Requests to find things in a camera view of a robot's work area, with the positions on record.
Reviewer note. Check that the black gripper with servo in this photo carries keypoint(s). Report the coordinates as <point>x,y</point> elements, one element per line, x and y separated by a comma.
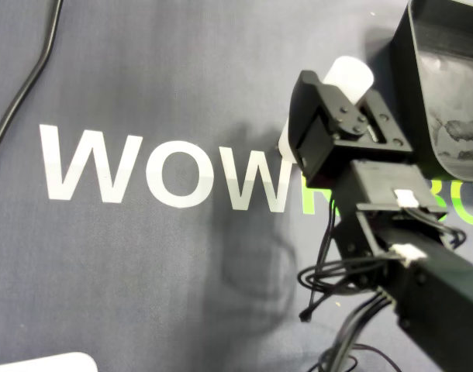
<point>316,155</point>

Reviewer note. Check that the white plastic tube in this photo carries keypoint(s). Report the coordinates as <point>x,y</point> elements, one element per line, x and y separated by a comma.
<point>349,77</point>

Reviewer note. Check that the white plastic cup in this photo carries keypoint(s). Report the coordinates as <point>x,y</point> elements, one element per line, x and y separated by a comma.
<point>285,141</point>

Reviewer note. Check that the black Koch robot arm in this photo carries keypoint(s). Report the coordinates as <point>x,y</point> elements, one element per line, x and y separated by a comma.
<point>434,283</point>

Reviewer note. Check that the black plastic tray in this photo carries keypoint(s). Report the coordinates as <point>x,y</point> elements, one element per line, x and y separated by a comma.
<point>453,77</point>

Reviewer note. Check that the dark mat with WOWROBO print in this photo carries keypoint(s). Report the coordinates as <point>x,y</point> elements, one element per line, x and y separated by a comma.
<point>143,271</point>

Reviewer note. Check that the white desk lamp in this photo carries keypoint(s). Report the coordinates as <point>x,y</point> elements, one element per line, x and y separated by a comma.
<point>46,365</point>

